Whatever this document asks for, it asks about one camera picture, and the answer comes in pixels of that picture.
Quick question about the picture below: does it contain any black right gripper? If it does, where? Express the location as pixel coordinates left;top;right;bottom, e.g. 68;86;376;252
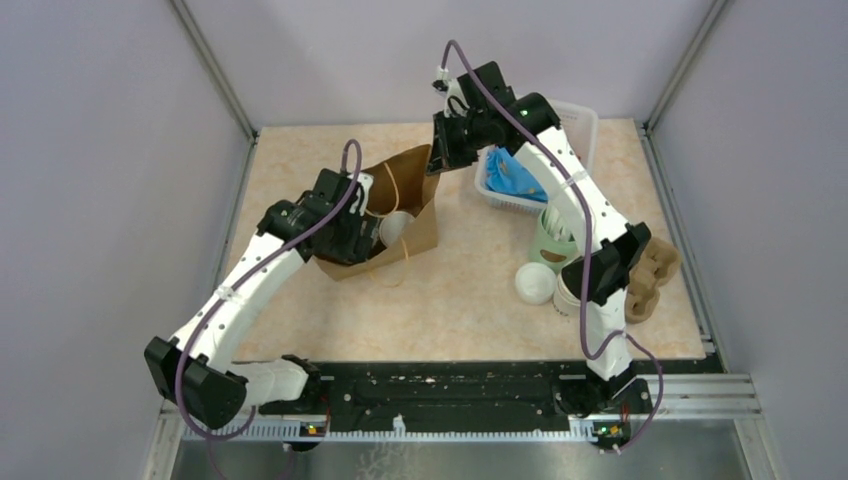
426;110;490;176

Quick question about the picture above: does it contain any brown paper bag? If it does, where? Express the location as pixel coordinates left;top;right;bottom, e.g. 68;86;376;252
317;144;440;281

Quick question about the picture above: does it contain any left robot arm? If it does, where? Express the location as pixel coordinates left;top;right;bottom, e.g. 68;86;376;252
144;169;378;430

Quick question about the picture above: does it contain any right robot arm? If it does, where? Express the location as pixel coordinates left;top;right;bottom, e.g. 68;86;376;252
426;61;651;412

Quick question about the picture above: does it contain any blue snack packet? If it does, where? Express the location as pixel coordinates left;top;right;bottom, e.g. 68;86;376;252
484;147;548;203

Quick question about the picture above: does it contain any white plastic basket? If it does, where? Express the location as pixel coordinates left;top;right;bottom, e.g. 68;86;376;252
474;100;599;215

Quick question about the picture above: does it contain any green straw holder cup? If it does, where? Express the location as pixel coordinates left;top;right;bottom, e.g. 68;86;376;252
528;206;578;273

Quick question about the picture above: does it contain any stack of white lids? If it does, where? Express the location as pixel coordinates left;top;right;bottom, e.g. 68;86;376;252
514;262;557;305

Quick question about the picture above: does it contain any stack of paper cups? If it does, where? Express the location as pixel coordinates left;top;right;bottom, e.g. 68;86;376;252
552;274;581;318

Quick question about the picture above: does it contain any brown cardboard cup carrier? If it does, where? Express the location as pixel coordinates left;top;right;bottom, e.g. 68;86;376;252
625;238;682;324

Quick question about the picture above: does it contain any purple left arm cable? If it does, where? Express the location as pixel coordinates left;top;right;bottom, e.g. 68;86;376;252
174;139;364;480

